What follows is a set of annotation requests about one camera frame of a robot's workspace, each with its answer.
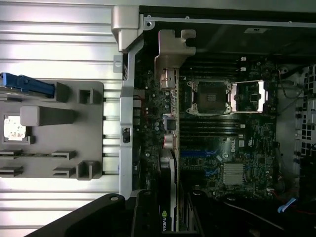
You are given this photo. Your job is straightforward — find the grey parts rack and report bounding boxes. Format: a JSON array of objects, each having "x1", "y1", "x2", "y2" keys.
[{"x1": 0, "y1": 80, "x2": 104, "y2": 182}]

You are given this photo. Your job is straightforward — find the blue disk wire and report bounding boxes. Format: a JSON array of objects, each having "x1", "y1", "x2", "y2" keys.
[{"x1": 277, "y1": 198, "x2": 297, "y2": 213}]

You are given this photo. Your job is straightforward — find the green motherboard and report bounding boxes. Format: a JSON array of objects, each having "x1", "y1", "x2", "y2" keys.
[{"x1": 133, "y1": 56, "x2": 280, "y2": 198}]

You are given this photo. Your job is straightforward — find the metal socket cover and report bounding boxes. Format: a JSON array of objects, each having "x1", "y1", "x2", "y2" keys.
[{"x1": 229, "y1": 80, "x2": 269, "y2": 114}]

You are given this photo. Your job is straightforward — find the CPU socket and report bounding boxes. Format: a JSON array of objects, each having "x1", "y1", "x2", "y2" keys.
[{"x1": 187, "y1": 80, "x2": 233, "y2": 116}]

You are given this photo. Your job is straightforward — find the hard disk with blue carrier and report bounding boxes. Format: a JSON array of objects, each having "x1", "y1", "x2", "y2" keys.
[{"x1": 0, "y1": 72, "x2": 55, "y2": 100}]

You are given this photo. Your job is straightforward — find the green RAM stick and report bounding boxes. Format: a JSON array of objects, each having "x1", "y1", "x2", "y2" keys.
[{"x1": 0, "y1": 152, "x2": 75, "y2": 158}]

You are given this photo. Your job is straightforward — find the metal disk bay cage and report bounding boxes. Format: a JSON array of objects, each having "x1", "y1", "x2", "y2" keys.
[{"x1": 276, "y1": 63, "x2": 316, "y2": 173}]

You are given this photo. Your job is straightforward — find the black open PC case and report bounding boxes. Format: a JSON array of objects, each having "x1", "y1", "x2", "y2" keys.
[{"x1": 111, "y1": 5, "x2": 316, "y2": 237}]

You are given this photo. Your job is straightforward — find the silver CPU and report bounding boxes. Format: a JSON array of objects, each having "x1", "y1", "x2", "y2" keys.
[{"x1": 3, "y1": 115, "x2": 27, "y2": 143}]

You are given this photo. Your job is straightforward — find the silver chipset heatsink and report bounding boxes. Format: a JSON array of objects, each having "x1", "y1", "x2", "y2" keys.
[{"x1": 223, "y1": 162, "x2": 245, "y2": 186}]

